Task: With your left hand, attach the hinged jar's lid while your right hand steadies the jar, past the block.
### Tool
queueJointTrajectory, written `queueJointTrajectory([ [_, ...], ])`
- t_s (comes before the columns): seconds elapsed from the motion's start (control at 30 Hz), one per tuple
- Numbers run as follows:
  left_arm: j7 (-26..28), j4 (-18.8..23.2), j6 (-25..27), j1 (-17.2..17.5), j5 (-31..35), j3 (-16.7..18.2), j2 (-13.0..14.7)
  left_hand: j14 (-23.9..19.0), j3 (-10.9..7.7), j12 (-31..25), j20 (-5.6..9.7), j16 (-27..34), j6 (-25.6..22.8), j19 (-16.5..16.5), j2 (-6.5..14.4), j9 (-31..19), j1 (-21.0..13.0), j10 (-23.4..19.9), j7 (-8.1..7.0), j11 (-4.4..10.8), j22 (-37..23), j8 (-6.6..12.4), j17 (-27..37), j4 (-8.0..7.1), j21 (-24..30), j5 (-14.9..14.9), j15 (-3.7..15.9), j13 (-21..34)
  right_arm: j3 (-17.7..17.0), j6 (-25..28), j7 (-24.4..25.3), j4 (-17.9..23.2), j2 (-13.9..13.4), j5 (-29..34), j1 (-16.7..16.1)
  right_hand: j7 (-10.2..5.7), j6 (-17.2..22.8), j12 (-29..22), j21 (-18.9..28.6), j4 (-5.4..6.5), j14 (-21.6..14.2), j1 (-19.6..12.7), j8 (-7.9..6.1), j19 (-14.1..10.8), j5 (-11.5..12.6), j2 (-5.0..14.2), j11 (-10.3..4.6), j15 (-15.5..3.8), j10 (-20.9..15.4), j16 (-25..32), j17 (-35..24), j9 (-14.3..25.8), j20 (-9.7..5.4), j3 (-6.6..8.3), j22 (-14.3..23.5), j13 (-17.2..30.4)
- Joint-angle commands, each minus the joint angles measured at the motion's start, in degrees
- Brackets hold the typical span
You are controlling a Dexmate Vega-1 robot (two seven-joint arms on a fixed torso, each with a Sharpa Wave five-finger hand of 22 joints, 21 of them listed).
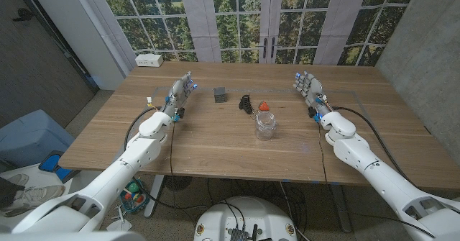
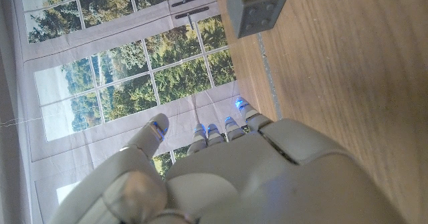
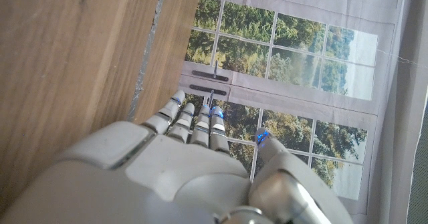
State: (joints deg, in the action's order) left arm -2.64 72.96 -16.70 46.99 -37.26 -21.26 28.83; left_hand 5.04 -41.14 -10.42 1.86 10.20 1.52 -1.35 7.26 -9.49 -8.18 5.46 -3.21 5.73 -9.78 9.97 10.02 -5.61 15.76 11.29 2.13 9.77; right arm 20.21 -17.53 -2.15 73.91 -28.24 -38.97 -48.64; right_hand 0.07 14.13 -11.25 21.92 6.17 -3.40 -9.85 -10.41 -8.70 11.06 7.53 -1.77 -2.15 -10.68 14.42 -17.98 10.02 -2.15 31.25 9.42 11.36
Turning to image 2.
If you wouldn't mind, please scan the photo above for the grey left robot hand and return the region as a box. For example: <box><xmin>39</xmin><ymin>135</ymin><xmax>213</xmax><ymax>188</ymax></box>
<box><xmin>49</xmin><ymin>96</ymin><xmax>407</xmax><ymax>224</ymax></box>

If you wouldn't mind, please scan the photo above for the dark grey cube block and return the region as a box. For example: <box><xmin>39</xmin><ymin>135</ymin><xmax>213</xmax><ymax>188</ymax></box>
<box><xmin>226</xmin><ymin>0</ymin><xmax>290</xmax><ymax>39</ymax></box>

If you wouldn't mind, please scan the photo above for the grey tape rectangle outline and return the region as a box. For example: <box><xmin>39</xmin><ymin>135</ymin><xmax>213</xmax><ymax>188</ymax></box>
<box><xmin>256</xmin><ymin>32</ymin><xmax>284</xmax><ymax>121</ymax></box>

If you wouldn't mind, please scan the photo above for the printed window forest backdrop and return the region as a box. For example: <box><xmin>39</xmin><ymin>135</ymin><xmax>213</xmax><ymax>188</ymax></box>
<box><xmin>0</xmin><ymin>0</ymin><xmax>250</xmax><ymax>224</ymax></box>

